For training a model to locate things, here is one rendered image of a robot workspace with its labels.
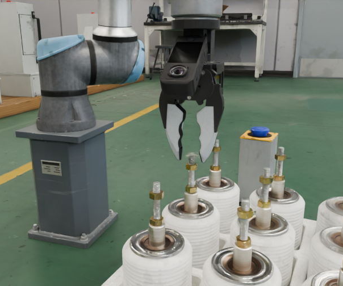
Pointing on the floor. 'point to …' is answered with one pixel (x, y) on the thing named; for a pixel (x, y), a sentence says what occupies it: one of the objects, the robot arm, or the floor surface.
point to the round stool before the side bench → (157, 55)
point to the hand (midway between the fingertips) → (189, 154)
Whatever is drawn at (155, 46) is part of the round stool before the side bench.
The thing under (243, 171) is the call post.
